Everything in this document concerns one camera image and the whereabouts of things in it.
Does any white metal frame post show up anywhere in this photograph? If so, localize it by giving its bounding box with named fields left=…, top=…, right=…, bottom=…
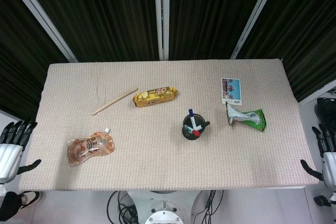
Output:
left=2, top=0, right=79, bottom=63
left=230, top=0, right=284, bottom=59
left=153, top=0, right=171, bottom=61

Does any white cylindrical tube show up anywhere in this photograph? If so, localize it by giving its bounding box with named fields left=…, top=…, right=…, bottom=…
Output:
left=194, top=121, right=211, bottom=131

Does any black pen cup with markers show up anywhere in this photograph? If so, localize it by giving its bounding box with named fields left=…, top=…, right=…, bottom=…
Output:
left=182, top=113, right=206, bottom=140

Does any photo postcard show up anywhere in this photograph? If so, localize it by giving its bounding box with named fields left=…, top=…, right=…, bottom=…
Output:
left=221, top=77, right=243, bottom=106

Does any white metal frame rail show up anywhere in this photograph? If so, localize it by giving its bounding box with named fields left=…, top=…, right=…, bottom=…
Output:
left=298, top=79, right=336, bottom=104

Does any beige waffle tablecloth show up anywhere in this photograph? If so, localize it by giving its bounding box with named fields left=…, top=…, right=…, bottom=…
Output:
left=18, top=58, right=320, bottom=192

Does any black cable bundle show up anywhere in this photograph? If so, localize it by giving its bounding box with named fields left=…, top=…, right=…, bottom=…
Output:
left=191, top=189, right=225, bottom=224
left=107, top=190, right=140, bottom=224

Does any crumpled green snack bag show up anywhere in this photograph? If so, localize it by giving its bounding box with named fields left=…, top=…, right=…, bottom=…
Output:
left=226, top=102, right=267, bottom=132

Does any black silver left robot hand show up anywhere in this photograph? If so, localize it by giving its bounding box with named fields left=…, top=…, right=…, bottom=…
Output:
left=0, top=120, right=42, bottom=184

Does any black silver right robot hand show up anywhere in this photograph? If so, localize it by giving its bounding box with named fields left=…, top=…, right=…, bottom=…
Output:
left=300, top=124, right=336, bottom=190

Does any wooden stick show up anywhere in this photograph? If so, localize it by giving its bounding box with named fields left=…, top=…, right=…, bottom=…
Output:
left=91, top=87, right=139, bottom=116

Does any dark green curtain panel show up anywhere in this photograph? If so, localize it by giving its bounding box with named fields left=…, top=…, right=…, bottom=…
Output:
left=237, top=0, right=336, bottom=102
left=168, top=0, right=272, bottom=61
left=19, top=0, right=160, bottom=62
left=0, top=0, right=69, bottom=120

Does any yellow biscuit packet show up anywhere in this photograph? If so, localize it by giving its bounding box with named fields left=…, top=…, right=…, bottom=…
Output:
left=132, top=86, right=180, bottom=108

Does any white silver robot base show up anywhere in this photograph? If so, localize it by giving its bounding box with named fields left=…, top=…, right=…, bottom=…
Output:
left=125, top=189, right=224, bottom=224

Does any white black sneaker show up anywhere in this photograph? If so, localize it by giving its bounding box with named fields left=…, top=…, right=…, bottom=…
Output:
left=18, top=190, right=43, bottom=210

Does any blue and white marker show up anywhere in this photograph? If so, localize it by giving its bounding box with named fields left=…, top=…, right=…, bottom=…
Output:
left=188, top=108, right=198, bottom=131

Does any black trouser leg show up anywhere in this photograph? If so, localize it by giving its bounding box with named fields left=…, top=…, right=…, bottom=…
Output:
left=0, top=191, right=24, bottom=222

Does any orange spouted drink pouch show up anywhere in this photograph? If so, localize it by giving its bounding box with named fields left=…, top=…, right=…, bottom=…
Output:
left=67, top=127, right=116, bottom=166

